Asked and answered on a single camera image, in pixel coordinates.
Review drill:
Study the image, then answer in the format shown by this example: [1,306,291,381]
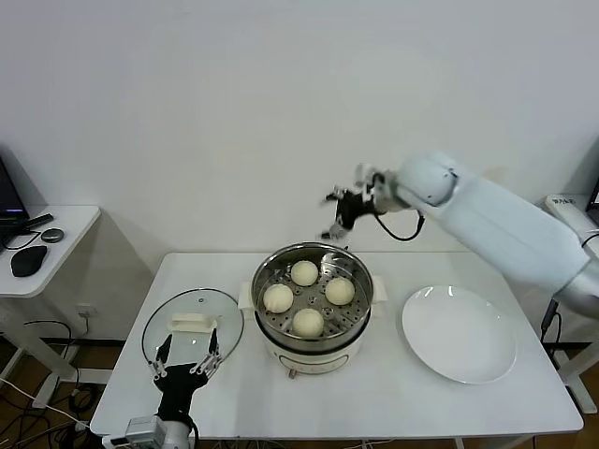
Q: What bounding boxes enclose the glass lid with cream handle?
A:
[141,287,246,375]

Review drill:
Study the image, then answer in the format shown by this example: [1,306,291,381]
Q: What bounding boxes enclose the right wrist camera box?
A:
[353,163,399,211]

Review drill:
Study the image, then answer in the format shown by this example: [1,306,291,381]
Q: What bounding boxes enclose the black bar device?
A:
[18,212,56,235]

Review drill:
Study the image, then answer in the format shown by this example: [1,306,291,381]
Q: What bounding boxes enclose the cream electric cooker base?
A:
[237,280,388,380]

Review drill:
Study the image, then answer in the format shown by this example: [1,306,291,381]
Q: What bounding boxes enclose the white steamed baozi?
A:
[262,283,295,314]
[324,277,356,306]
[289,260,319,287]
[292,307,325,339]

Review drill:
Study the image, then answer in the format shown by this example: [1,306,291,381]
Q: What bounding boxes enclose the black floor cable bundle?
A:
[0,320,125,449]

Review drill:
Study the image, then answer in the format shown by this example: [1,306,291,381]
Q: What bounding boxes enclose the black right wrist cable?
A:
[373,208,425,242]

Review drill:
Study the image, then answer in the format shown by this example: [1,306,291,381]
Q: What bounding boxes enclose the black monitor screen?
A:
[0,149,33,249]

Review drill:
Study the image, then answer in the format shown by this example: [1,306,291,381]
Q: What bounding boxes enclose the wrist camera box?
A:
[110,414,165,448]
[353,163,399,211]

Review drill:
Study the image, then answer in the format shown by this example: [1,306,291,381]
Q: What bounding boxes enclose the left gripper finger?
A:
[148,332,174,379]
[189,326,223,378]

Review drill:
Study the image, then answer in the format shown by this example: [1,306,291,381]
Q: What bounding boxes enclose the white side table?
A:
[0,204,102,408]

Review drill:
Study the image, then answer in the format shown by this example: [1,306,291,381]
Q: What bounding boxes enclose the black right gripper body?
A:
[334,191,375,230]

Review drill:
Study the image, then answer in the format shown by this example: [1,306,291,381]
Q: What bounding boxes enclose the perforated steel steamer basket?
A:
[237,241,388,350]

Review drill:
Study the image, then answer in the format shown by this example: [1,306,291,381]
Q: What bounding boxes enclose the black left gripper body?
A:
[152,363,210,422]

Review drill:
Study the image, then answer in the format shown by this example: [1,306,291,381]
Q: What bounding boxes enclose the white desk with label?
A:
[542,193,599,413]

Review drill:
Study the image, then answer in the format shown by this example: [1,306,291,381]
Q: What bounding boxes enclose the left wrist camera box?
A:
[110,414,165,448]

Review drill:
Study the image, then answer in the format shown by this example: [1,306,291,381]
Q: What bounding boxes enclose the black computer mouse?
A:
[10,243,51,277]

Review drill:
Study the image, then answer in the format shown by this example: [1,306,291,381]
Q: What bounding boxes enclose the white round plate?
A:
[401,284,518,385]

